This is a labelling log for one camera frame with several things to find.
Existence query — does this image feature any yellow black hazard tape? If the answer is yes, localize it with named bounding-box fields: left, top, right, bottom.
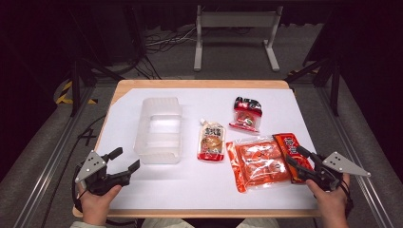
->
left=55, top=80, right=98, bottom=105

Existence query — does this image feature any small red black snack packet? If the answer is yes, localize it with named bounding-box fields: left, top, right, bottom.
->
left=228, top=96, right=263, bottom=133

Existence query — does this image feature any aluminium rail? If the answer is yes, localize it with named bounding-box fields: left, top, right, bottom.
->
left=317, top=85, right=394, bottom=228
left=12, top=85, right=97, bottom=228

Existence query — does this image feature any white table sheet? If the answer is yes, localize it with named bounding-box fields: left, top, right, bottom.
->
left=94, top=87, right=319, bottom=211

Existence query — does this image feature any right hand-held gripper cable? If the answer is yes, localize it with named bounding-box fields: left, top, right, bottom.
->
left=339, top=180, right=355, bottom=219

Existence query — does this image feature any person's left hand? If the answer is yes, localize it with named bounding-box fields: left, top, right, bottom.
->
left=76, top=183, right=124, bottom=226

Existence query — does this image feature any large orange snack packet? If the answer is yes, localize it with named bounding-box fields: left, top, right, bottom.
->
left=225, top=132, right=315, bottom=194

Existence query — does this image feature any black tripod stand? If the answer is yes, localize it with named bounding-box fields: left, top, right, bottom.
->
left=284, top=51, right=342, bottom=118
left=67, top=55, right=125, bottom=118

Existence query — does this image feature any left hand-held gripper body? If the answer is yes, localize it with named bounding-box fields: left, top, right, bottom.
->
left=74, top=150, right=131, bottom=195

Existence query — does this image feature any left hand-held gripper cable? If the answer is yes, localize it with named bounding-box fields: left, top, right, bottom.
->
left=71, top=170, right=84, bottom=214

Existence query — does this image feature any black floor cable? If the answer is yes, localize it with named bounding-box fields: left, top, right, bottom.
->
left=40, top=114, right=107, bottom=228

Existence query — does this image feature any hand-held gripper cable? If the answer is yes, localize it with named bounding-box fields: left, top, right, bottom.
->
left=71, top=170, right=84, bottom=214
left=339, top=180, right=355, bottom=219

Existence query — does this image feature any white metal stand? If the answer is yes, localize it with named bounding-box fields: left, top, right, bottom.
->
left=193, top=4, right=284, bottom=72

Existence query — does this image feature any spouted sauce pouch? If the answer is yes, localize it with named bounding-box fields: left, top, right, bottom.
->
left=197, top=118, right=226, bottom=162

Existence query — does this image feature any bundle of floor cables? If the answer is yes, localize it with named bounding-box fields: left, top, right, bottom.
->
left=144, top=26, right=198, bottom=54

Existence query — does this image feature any person's right hand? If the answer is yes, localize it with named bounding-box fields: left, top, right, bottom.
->
left=305, top=174, right=351, bottom=220

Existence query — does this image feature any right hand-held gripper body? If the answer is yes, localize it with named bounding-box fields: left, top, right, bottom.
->
left=306, top=151, right=372, bottom=192

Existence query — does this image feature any clear plastic storage container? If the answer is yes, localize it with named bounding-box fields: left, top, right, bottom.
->
left=133, top=96, right=183, bottom=165

